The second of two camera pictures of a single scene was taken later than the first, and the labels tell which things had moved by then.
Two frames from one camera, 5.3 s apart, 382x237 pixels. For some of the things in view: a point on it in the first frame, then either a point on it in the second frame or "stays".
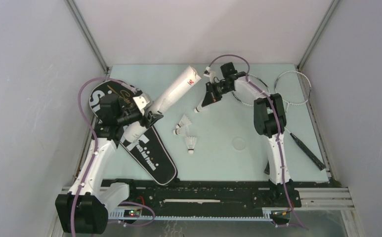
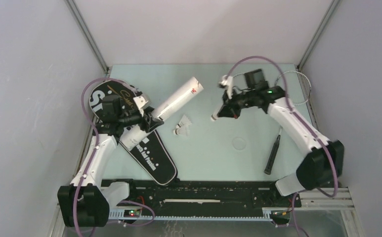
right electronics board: (280, 217) stays
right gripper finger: (210, 98) -> (226, 111)
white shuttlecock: (185, 131) stays
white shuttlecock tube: (133, 131) -> (133, 135)
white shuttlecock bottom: (191, 141) -> (214, 116)
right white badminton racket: (295, 87) stays
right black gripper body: (221, 88) -> (243, 100)
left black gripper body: (131, 116) stays
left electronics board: (132, 213) stays
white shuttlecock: (184, 121) stays
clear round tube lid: (238, 143) stays
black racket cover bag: (116, 105) stays
